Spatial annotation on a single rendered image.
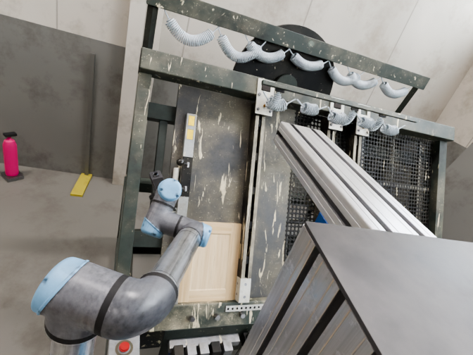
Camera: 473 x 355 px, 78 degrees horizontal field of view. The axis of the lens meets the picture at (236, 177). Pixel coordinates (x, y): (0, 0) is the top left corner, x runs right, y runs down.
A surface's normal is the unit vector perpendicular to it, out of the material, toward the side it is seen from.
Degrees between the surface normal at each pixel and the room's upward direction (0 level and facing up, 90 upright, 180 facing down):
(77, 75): 90
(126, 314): 50
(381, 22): 90
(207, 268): 57
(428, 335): 0
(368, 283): 0
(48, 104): 90
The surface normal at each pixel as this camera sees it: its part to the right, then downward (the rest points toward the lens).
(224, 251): 0.37, -0.02
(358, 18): 0.17, 0.51
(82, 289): 0.18, -0.58
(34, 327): 0.28, -0.84
